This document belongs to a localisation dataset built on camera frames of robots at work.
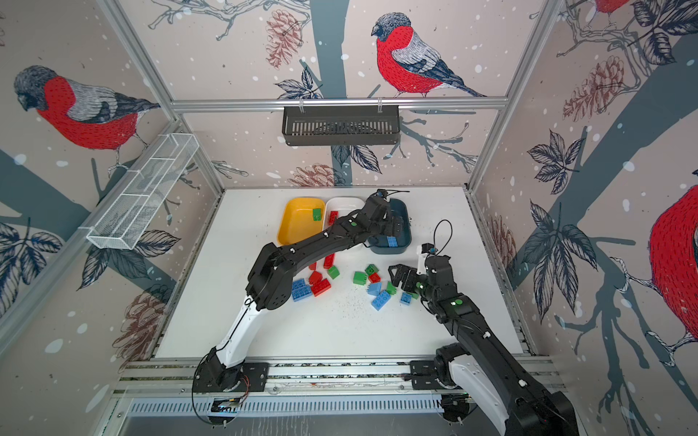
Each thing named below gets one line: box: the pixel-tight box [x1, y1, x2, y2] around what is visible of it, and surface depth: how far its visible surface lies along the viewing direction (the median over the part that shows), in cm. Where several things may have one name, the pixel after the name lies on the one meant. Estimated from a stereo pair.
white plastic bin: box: [322, 196, 366, 232], surface depth 112 cm
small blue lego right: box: [399, 291, 413, 307], surface depth 89 cm
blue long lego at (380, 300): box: [370, 289, 392, 312], surface depth 89 cm
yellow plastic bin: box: [277, 198, 326, 246], surface depth 111 cm
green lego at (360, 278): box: [352, 270, 369, 286], surface depth 94 cm
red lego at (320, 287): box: [310, 277, 332, 298], surface depth 92 cm
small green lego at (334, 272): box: [327, 265, 341, 280], surface depth 96 cm
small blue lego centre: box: [367, 281, 383, 297], surface depth 92 cm
